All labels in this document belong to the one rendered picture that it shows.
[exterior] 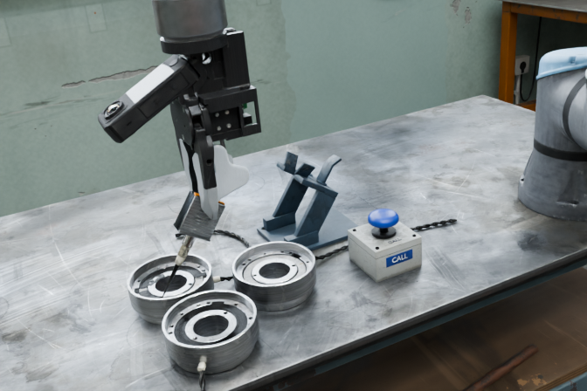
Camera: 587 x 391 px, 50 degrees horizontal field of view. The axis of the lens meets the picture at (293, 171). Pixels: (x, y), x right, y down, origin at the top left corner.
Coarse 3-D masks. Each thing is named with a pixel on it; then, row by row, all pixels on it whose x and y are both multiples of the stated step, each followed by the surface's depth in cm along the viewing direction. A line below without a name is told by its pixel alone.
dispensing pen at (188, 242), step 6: (192, 192) 74; (186, 198) 74; (192, 198) 73; (186, 204) 74; (180, 210) 75; (186, 210) 73; (180, 216) 74; (180, 222) 74; (186, 240) 75; (192, 240) 75; (186, 246) 75; (180, 252) 75; (186, 252) 75; (180, 258) 75; (180, 264) 75; (174, 270) 75; (174, 276) 76; (168, 282) 76; (162, 294) 76
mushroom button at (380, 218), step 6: (378, 210) 83; (384, 210) 82; (390, 210) 82; (372, 216) 81; (378, 216) 81; (384, 216) 81; (390, 216) 81; (396, 216) 81; (372, 222) 81; (378, 222) 80; (384, 222) 80; (390, 222) 80; (396, 222) 81; (384, 228) 82
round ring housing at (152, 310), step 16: (176, 256) 84; (192, 256) 83; (144, 272) 82; (176, 272) 82; (208, 272) 81; (128, 288) 77; (160, 288) 81; (176, 288) 82; (208, 288) 78; (144, 304) 75; (160, 304) 74; (160, 320) 76
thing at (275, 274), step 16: (240, 256) 82; (256, 256) 84; (304, 256) 82; (240, 272) 80; (256, 272) 80; (272, 272) 82; (288, 272) 81; (240, 288) 77; (256, 288) 75; (272, 288) 75; (288, 288) 75; (304, 288) 77; (256, 304) 77; (272, 304) 76; (288, 304) 77
